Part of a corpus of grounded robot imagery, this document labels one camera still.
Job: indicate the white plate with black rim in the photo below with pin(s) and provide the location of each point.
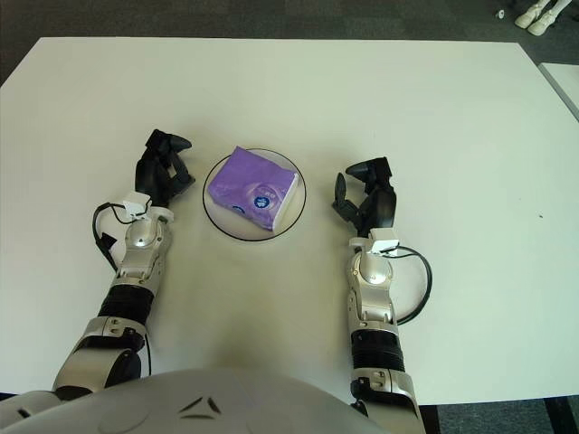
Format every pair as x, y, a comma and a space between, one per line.
296, 205

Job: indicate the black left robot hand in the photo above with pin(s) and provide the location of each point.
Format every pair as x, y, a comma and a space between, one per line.
151, 176

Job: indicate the white side table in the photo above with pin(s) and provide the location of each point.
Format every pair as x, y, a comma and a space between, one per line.
565, 83

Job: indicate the grey robot torso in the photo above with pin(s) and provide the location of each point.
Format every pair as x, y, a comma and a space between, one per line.
203, 407

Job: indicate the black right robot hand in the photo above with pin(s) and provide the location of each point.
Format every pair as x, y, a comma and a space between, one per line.
384, 205

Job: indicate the white robot foot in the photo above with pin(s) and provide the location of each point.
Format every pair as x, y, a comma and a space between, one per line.
547, 22
529, 17

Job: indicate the black table leg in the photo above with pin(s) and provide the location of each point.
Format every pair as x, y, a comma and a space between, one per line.
429, 420
557, 416

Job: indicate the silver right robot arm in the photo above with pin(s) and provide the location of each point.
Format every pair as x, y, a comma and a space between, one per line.
373, 280

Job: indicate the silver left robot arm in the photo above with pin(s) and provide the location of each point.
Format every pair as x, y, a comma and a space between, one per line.
140, 239

